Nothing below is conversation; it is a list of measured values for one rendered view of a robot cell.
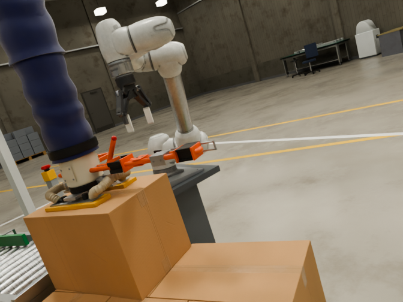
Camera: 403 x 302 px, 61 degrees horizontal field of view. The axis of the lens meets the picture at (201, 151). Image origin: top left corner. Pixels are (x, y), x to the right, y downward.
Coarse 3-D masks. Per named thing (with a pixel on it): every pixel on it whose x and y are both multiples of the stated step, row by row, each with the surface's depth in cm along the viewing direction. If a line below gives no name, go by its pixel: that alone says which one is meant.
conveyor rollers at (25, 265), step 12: (0, 252) 249; (12, 252) 246; (24, 252) 236; (36, 252) 233; (0, 264) 229; (12, 264) 220; (24, 264) 216; (36, 264) 213; (0, 276) 211; (12, 276) 201; (24, 276) 197; (36, 276) 193; (0, 288) 193; (12, 288) 189; (24, 288) 186
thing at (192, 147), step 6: (186, 144) 133; (192, 144) 129; (198, 144) 129; (174, 150) 129; (180, 150) 128; (186, 150) 127; (192, 150) 125; (180, 156) 129; (186, 156) 128; (192, 156) 126; (198, 156) 128
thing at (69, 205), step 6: (78, 198) 157; (84, 198) 150; (96, 198) 147; (102, 198) 147; (108, 198) 150; (54, 204) 159; (60, 204) 156; (66, 204) 154; (72, 204) 152; (78, 204) 149; (84, 204) 146; (90, 204) 144; (96, 204) 143; (48, 210) 159; (54, 210) 157; (60, 210) 155
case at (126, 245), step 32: (128, 192) 150; (160, 192) 157; (32, 224) 161; (64, 224) 148; (96, 224) 137; (128, 224) 139; (160, 224) 155; (64, 256) 157; (96, 256) 145; (128, 256) 136; (160, 256) 152; (64, 288) 167; (96, 288) 153; (128, 288) 141
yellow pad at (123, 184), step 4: (116, 180) 168; (124, 180) 163; (128, 180) 163; (132, 180) 164; (120, 184) 161; (124, 184) 159; (128, 184) 162; (108, 188) 164; (112, 188) 163; (116, 188) 161; (120, 188) 160
